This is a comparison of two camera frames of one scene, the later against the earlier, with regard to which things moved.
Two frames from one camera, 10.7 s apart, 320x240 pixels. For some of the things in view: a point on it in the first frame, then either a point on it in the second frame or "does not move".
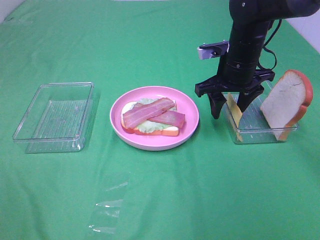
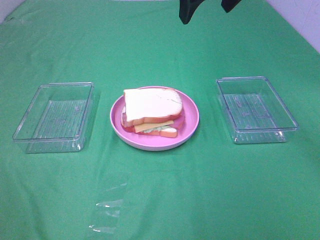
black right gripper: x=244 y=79 -> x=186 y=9
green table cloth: x=206 y=188 does not move
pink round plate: x=184 y=104 does not move
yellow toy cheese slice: x=237 y=112 -> x=140 y=128
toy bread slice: x=285 y=105 -> x=150 y=103
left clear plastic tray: x=57 y=118 does not move
